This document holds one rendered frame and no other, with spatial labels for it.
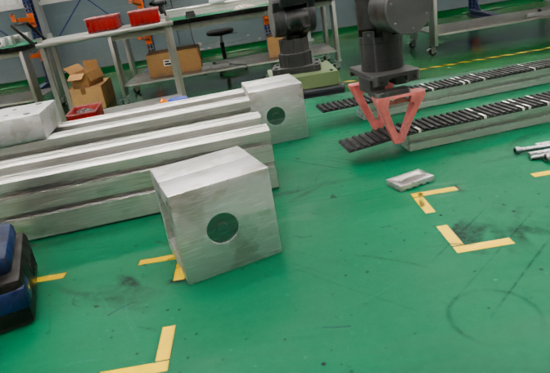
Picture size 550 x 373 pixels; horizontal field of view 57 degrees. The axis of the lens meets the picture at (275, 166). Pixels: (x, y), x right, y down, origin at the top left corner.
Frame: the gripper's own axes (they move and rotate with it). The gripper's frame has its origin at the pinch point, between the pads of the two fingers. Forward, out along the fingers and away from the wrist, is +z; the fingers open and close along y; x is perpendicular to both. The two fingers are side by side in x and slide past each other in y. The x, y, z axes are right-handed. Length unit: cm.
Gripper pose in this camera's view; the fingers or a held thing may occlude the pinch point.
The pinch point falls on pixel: (387, 130)
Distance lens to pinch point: 74.7
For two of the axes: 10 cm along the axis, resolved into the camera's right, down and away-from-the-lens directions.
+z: 1.5, 9.3, 3.4
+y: 1.8, 3.2, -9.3
